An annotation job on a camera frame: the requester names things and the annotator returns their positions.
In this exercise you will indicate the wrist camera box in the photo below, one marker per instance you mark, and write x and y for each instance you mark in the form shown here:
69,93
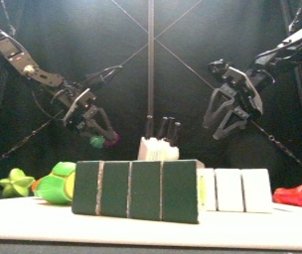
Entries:
227,71
77,104

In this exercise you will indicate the white segmented box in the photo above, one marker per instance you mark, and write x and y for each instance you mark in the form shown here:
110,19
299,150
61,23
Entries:
243,190

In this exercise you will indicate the white table board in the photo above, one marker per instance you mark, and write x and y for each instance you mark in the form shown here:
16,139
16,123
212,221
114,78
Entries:
149,231

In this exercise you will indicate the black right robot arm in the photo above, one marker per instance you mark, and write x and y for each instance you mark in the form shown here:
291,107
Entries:
287,49

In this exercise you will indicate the white toy knife block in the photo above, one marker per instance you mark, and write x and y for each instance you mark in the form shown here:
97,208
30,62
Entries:
158,150

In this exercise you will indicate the purple toy eggplant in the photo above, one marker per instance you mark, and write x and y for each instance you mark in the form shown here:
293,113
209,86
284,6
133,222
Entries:
105,141

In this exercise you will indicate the diagonal frame brace rod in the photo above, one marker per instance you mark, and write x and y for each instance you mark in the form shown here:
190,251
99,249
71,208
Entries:
287,149
22,142

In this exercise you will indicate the dark green striped box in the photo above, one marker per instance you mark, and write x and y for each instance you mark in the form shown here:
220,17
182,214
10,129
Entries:
135,191

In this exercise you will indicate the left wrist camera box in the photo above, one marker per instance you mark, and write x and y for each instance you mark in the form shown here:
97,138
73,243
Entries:
77,104

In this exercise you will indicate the green star-shaped toy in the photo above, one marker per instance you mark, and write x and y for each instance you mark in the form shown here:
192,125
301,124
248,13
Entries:
16,183

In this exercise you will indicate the green round toy vegetable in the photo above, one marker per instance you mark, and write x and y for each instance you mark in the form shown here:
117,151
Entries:
54,188

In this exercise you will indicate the vertical metal frame pole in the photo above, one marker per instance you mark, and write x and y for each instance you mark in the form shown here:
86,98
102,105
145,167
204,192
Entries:
152,59

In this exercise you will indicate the red plastic toy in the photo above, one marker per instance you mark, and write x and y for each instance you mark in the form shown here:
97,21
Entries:
300,196

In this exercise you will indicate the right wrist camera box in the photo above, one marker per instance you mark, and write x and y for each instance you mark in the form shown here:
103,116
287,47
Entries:
227,71

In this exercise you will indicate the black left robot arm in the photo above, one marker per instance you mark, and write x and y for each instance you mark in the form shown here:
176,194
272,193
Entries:
15,53

